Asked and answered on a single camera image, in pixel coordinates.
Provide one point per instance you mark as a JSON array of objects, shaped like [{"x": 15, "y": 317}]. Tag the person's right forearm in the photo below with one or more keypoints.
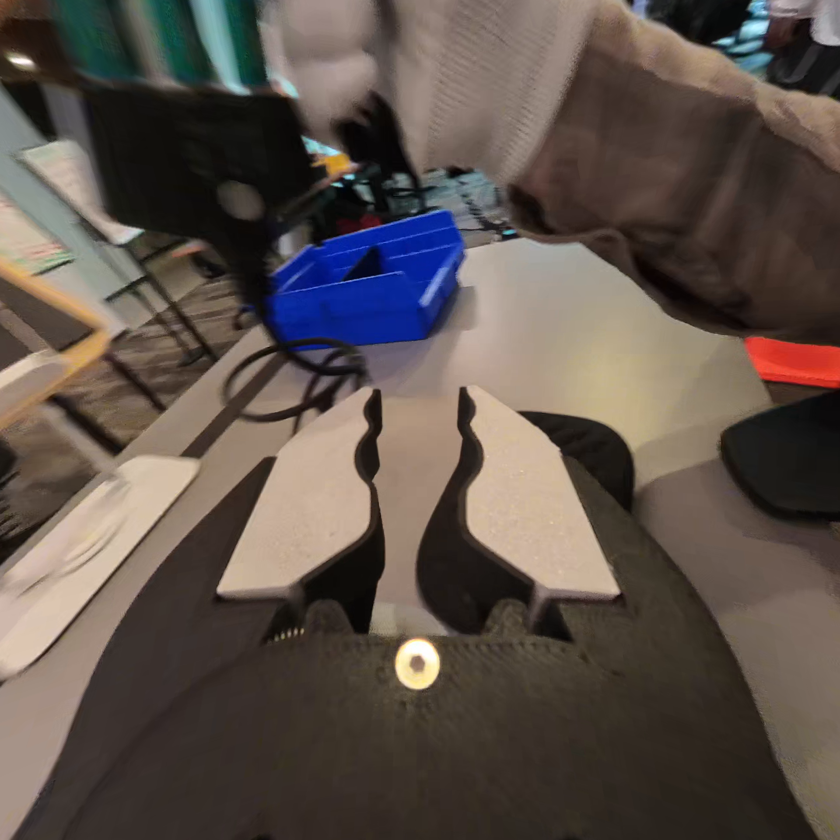
[{"x": 689, "y": 184}]

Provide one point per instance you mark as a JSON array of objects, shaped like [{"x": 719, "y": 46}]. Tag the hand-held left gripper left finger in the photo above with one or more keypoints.
[{"x": 308, "y": 518}]

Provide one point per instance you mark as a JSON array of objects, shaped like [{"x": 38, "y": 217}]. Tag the white tablet stand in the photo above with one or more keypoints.
[{"x": 98, "y": 525}]

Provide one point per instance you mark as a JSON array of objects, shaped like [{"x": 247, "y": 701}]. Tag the black hdmi switch box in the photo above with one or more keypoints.
[{"x": 177, "y": 151}]

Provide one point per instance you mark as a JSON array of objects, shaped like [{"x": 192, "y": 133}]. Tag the orange traffic cone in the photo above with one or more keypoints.
[{"x": 794, "y": 361}]

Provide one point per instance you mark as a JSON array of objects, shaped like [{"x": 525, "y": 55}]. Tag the black textured pad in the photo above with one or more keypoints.
[{"x": 597, "y": 453}]

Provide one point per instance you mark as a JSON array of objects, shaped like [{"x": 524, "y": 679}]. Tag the black bin divider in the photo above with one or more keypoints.
[{"x": 364, "y": 266}]

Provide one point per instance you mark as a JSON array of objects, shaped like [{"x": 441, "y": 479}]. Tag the black office chair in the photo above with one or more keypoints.
[{"x": 787, "y": 459}]

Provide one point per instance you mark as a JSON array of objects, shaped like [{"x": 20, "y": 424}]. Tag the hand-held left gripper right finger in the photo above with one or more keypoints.
[{"x": 531, "y": 518}]

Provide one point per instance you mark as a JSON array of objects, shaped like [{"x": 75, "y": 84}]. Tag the whiteboard with green writing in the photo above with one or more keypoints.
[{"x": 26, "y": 243}]

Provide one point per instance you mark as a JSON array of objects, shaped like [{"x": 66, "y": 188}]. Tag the blue plastic bin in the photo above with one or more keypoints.
[{"x": 361, "y": 315}]

